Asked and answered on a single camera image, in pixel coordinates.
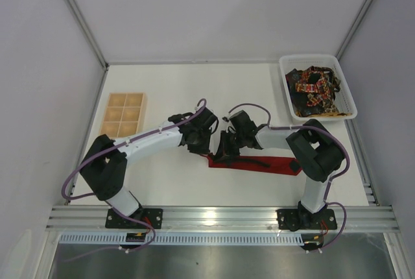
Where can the aluminium mounting rail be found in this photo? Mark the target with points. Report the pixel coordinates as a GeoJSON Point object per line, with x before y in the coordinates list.
{"type": "Point", "coordinates": [363, 219]}

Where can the patterned dark ties pile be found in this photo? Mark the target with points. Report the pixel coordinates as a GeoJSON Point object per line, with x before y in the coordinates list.
{"type": "Point", "coordinates": [313, 92]}

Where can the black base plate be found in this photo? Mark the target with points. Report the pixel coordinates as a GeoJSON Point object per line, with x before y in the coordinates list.
{"type": "Point", "coordinates": [140, 226]}
{"type": "Point", "coordinates": [294, 219]}

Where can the wooden compartment box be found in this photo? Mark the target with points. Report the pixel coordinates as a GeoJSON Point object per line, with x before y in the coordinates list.
{"type": "Point", "coordinates": [124, 114]}

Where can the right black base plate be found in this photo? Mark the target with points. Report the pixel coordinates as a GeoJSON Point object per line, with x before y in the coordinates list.
{"type": "Point", "coordinates": [294, 219]}

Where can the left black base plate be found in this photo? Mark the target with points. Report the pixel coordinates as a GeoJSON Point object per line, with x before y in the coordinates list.
{"type": "Point", "coordinates": [140, 226]}

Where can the white plastic basket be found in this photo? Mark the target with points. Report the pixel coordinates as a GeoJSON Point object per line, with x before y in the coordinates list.
{"type": "Point", "coordinates": [344, 100]}

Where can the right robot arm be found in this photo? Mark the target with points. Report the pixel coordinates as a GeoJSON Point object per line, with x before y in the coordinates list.
{"type": "Point", "coordinates": [316, 153]}

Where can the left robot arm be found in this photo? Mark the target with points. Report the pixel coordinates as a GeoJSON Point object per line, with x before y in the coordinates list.
{"type": "Point", "coordinates": [109, 158]}

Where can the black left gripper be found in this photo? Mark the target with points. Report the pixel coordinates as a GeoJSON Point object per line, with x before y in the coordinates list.
{"type": "Point", "coordinates": [199, 143]}

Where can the white slotted cable duct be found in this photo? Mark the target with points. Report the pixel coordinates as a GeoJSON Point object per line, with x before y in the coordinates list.
{"type": "Point", "coordinates": [182, 238]}

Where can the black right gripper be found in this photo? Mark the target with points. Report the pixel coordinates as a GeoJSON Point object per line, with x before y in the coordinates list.
{"type": "Point", "coordinates": [225, 143]}

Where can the red necktie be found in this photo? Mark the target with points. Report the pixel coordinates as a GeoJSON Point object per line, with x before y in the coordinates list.
{"type": "Point", "coordinates": [262, 164]}

